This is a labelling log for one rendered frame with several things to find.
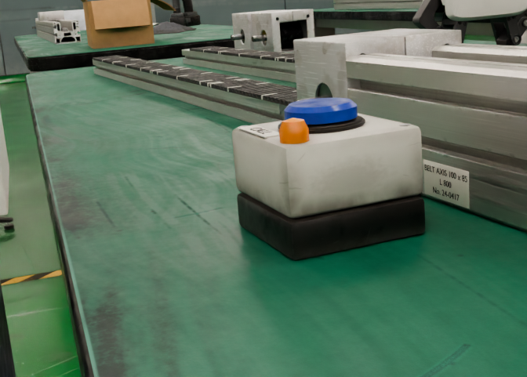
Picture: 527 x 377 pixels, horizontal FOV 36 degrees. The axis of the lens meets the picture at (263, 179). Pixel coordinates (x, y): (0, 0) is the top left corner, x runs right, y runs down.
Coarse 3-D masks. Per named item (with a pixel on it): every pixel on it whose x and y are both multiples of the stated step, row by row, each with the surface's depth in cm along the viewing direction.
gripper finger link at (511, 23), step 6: (492, 18) 83; (498, 18) 82; (504, 18) 81; (510, 18) 81; (516, 18) 82; (492, 24) 84; (498, 24) 84; (510, 24) 82; (516, 24) 82; (492, 30) 84; (498, 30) 84; (510, 30) 82; (516, 30) 82; (498, 36) 84; (510, 36) 82; (516, 36) 82; (510, 42) 82; (516, 42) 82
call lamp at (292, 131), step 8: (288, 120) 41; (296, 120) 40; (280, 128) 41; (288, 128) 40; (296, 128) 40; (304, 128) 40; (280, 136) 41; (288, 136) 40; (296, 136) 40; (304, 136) 40
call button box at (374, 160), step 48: (240, 144) 46; (288, 144) 40; (336, 144) 41; (384, 144) 42; (288, 192) 41; (336, 192) 41; (384, 192) 42; (288, 240) 41; (336, 240) 42; (384, 240) 43
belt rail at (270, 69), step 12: (192, 60) 166; (204, 60) 161; (216, 60) 154; (228, 60) 146; (240, 60) 141; (252, 60) 136; (264, 60) 130; (240, 72) 142; (252, 72) 136; (264, 72) 131; (276, 72) 127; (288, 72) 124
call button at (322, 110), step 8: (296, 104) 44; (304, 104) 44; (312, 104) 44; (320, 104) 43; (328, 104) 43; (336, 104) 43; (344, 104) 43; (352, 104) 44; (288, 112) 44; (296, 112) 43; (304, 112) 43; (312, 112) 43; (320, 112) 43; (328, 112) 43; (336, 112) 43; (344, 112) 43; (352, 112) 44; (304, 120) 43; (312, 120) 43; (320, 120) 43; (328, 120) 43; (336, 120) 43; (344, 120) 43
